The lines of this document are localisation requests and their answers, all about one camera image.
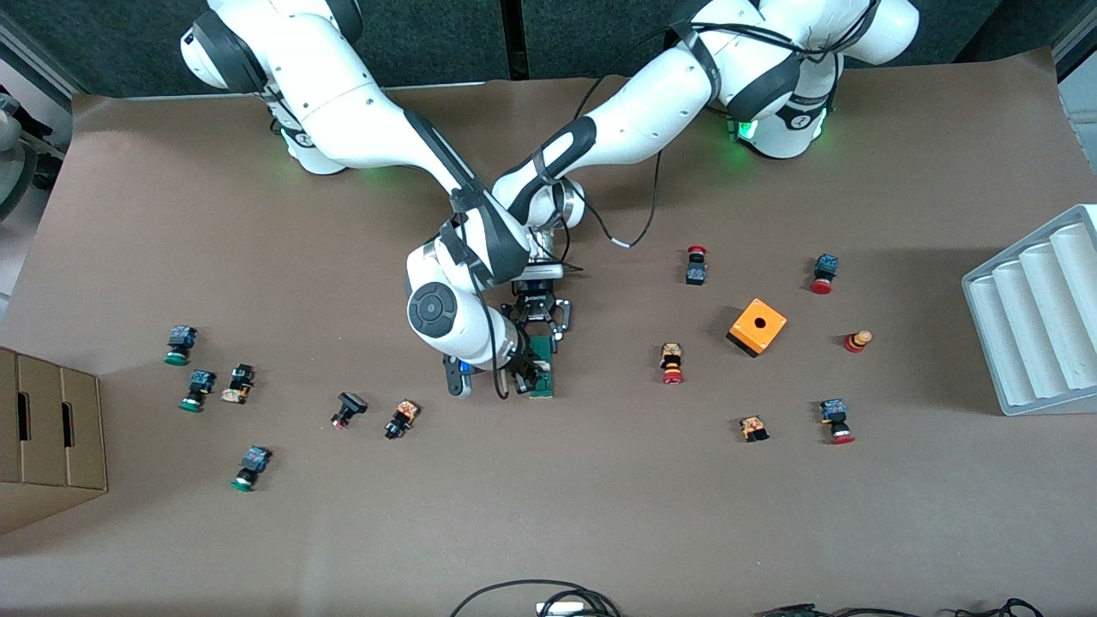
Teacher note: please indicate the red button black block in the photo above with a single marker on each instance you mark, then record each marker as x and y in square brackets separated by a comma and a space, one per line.
[696, 266]

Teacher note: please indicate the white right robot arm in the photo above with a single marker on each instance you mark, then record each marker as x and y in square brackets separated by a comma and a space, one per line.
[360, 111]

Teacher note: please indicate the white power strip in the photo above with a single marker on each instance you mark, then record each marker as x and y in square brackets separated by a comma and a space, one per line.
[561, 609]

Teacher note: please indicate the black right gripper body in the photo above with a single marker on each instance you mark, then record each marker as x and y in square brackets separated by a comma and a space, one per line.
[520, 368]

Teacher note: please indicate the green push button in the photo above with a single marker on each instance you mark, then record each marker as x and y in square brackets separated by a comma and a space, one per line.
[198, 387]
[179, 343]
[251, 465]

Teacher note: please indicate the green load switch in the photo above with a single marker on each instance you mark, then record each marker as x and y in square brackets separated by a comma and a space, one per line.
[548, 368]

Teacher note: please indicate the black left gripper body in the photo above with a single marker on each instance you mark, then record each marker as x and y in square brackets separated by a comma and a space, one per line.
[538, 307]

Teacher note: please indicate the small orange contact block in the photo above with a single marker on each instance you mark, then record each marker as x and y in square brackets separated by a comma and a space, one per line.
[753, 428]

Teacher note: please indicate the black button orange block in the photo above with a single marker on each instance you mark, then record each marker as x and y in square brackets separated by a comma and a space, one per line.
[401, 418]

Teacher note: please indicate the red mushroom button orange block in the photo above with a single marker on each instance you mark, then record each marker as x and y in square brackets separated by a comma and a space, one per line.
[672, 362]

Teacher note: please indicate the grey ribbed tray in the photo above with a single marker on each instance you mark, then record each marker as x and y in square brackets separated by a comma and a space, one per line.
[1037, 317]

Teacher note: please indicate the red yellow mushroom button head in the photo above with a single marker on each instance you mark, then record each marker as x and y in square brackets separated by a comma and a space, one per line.
[857, 341]

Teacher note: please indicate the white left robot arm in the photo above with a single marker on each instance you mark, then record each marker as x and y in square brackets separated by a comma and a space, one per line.
[651, 103]

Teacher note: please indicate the brown paper table cover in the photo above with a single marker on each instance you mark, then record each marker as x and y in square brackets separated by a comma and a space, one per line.
[514, 497]

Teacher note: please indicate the red button blue block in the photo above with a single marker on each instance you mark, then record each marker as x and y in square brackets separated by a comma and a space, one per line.
[836, 420]
[824, 272]

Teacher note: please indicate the black square push button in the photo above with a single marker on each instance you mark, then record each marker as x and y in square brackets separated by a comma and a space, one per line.
[347, 409]

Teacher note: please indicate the orange button enclosure box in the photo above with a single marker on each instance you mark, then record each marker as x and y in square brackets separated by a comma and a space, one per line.
[758, 326]

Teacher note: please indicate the brown cardboard box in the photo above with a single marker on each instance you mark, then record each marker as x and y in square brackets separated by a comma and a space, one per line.
[43, 446]

